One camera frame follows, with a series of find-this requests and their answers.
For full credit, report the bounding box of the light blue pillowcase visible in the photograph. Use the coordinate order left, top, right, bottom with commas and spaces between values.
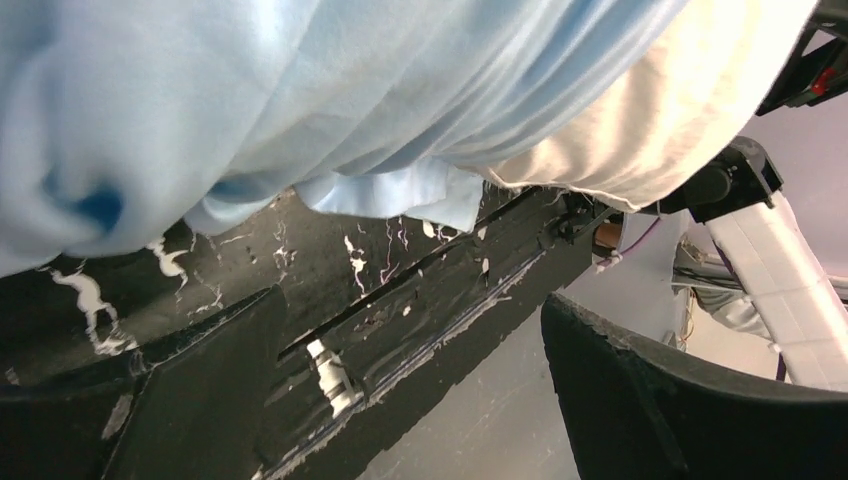
1, 1, 684, 276

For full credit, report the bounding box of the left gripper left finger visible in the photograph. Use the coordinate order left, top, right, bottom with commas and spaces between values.
1, 286, 287, 479

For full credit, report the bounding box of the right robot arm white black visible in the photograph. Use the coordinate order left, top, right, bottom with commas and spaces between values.
649, 1, 847, 391

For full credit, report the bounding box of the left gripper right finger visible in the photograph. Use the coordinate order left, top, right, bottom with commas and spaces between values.
541, 294, 847, 479

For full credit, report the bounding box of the white pillow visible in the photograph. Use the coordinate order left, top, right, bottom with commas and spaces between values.
480, 0, 816, 212

